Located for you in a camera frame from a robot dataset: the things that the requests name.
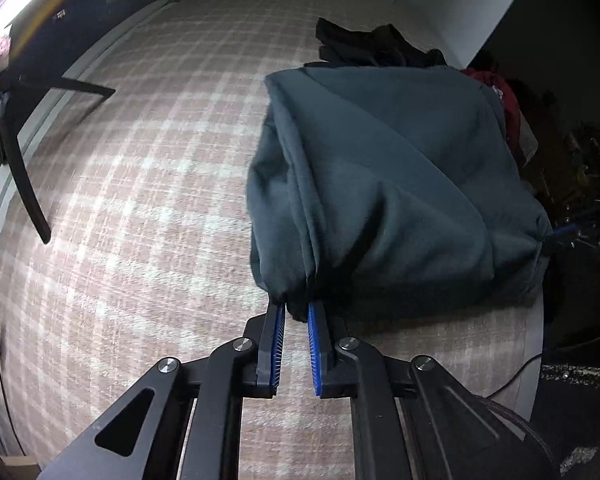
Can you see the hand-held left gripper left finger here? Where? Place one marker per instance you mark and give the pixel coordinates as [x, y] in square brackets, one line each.
[279, 340]

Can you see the dark grey pants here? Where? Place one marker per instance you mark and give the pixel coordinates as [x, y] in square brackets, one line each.
[390, 185]

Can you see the plaid bed sheet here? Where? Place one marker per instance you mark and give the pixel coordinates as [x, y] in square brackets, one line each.
[155, 185]

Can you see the red cloth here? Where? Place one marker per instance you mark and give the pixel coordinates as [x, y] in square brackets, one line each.
[490, 80]

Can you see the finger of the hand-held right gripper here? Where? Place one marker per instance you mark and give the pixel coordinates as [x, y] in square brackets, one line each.
[565, 232]

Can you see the person's black sparkly clothing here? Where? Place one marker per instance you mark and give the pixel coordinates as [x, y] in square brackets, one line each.
[580, 410]

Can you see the dark window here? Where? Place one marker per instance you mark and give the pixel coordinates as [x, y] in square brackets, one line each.
[105, 0]

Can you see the black clothes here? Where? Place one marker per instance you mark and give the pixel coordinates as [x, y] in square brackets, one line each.
[370, 45]

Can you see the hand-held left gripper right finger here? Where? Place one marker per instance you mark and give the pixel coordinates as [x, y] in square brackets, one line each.
[315, 345]

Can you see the black tripod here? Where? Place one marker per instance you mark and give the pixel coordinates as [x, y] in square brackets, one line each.
[80, 86]

